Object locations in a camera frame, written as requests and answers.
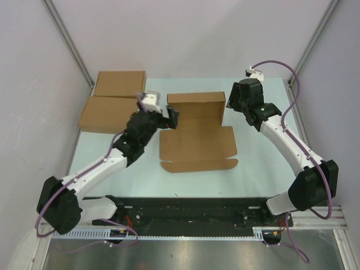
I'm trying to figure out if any aluminium front rail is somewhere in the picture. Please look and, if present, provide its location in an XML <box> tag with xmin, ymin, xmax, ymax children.
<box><xmin>291</xmin><ymin>206</ymin><xmax>348</xmax><ymax>230</ymax></box>

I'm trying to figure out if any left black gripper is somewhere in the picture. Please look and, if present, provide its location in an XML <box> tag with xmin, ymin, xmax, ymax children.
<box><xmin>136</xmin><ymin>100</ymin><xmax>178</xmax><ymax>146</ymax></box>

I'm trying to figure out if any aluminium frame post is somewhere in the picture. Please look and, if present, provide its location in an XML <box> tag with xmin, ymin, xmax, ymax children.
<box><xmin>41</xmin><ymin>0</ymin><xmax>95</xmax><ymax>88</ymax></box>
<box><xmin>294</xmin><ymin>0</ymin><xmax>342</xmax><ymax>76</ymax></box>

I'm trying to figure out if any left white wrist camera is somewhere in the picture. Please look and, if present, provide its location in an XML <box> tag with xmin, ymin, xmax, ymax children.
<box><xmin>137</xmin><ymin>91</ymin><xmax>162</xmax><ymax>113</ymax></box>

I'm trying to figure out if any cardboard box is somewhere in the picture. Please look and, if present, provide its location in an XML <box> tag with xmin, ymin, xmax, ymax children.
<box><xmin>78</xmin><ymin>96</ymin><xmax>138</xmax><ymax>134</ymax></box>
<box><xmin>159</xmin><ymin>92</ymin><xmax>239</xmax><ymax>173</ymax></box>
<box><xmin>93</xmin><ymin>71</ymin><xmax>146</xmax><ymax>98</ymax></box>

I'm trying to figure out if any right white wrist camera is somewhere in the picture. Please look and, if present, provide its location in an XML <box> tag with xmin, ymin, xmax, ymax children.
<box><xmin>245</xmin><ymin>66</ymin><xmax>264</xmax><ymax>82</ymax></box>

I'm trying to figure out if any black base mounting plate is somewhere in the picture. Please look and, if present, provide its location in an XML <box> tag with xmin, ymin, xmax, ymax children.
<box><xmin>109</xmin><ymin>196</ymin><xmax>292</xmax><ymax>228</ymax></box>

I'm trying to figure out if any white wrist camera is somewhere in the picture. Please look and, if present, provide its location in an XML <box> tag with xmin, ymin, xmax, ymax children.
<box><xmin>245</xmin><ymin>66</ymin><xmax>264</xmax><ymax>82</ymax></box>
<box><xmin>137</xmin><ymin>91</ymin><xmax>162</xmax><ymax>113</ymax></box>

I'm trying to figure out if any right aluminium frame post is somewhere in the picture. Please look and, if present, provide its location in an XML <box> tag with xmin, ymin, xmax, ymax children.
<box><xmin>294</xmin><ymin>0</ymin><xmax>342</xmax><ymax>76</ymax></box>

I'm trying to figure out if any white slotted cable duct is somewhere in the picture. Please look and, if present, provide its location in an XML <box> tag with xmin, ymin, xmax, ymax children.
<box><xmin>53</xmin><ymin>223</ymin><xmax>282</xmax><ymax>241</ymax></box>

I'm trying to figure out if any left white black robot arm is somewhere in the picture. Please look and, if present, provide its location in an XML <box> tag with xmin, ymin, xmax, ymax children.
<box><xmin>37</xmin><ymin>106</ymin><xmax>179</xmax><ymax>235</ymax></box>

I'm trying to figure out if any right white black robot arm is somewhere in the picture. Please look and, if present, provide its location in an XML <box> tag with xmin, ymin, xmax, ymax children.
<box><xmin>226</xmin><ymin>78</ymin><xmax>339</xmax><ymax>226</ymax></box>

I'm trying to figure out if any left aluminium frame post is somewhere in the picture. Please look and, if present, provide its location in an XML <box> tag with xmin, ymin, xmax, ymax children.
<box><xmin>41</xmin><ymin>0</ymin><xmax>95</xmax><ymax>88</ymax></box>

